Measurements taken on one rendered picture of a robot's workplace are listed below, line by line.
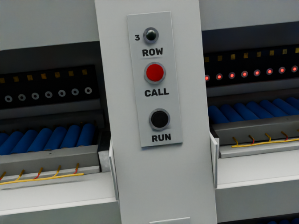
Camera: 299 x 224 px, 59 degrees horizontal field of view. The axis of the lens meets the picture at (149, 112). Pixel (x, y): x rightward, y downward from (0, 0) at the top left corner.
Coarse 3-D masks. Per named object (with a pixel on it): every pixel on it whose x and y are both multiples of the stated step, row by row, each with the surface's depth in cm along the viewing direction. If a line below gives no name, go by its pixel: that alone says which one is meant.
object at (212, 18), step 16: (208, 0) 25; (224, 0) 25; (240, 0) 25; (256, 0) 25; (272, 0) 25; (288, 0) 25; (208, 16) 25; (224, 16) 26; (240, 16) 26; (256, 16) 26; (272, 16) 26; (288, 16) 26
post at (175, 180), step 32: (96, 0) 24; (128, 0) 24; (160, 0) 24; (192, 0) 24; (128, 32) 24; (192, 32) 25; (128, 64) 25; (192, 64) 25; (128, 96) 25; (192, 96) 25; (128, 128) 25; (192, 128) 25; (128, 160) 25; (160, 160) 26; (192, 160) 26; (128, 192) 26; (160, 192) 26; (192, 192) 26
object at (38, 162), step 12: (0, 156) 31; (12, 156) 31; (24, 156) 30; (36, 156) 30; (48, 156) 30; (60, 156) 30; (72, 156) 30; (84, 156) 30; (96, 156) 30; (0, 168) 30; (12, 168) 30; (24, 168) 30; (36, 168) 30; (48, 168) 30; (60, 168) 30; (24, 180) 29; (36, 180) 29
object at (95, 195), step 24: (0, 192) 29; (24, 192) 28; (48, 192) 28; (72, 192) 27; (96, 192) 27; (0, 216) 25; (24, 216) 26; (48, 216) 26; (72, 216) 26; (96, 216) 26; (120, 216) 27
